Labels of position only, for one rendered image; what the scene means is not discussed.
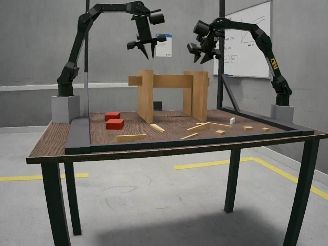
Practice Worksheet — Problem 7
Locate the tan wooden board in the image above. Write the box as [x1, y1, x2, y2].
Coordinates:
[137, 70, 153, 123]
[183, 71, 208, 121]

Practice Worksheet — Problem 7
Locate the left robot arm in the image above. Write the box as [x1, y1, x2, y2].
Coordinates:
[193, 17, 292, 106]

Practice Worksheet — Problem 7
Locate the wooden rail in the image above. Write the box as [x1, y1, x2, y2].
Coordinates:
[128, 74, 193, 88]

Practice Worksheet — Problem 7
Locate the red rectangular block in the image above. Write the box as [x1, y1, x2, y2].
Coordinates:
[105, 112, 120, 121]
[106, 119, 124, 130]

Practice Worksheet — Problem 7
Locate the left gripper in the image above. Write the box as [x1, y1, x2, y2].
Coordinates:
[187, 38, 222, 64]

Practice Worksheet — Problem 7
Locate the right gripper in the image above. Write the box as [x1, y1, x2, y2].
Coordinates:
[127, 26, 167, 59]

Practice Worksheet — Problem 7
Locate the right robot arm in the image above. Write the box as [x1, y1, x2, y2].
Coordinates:
[57, 1, 165, 97]

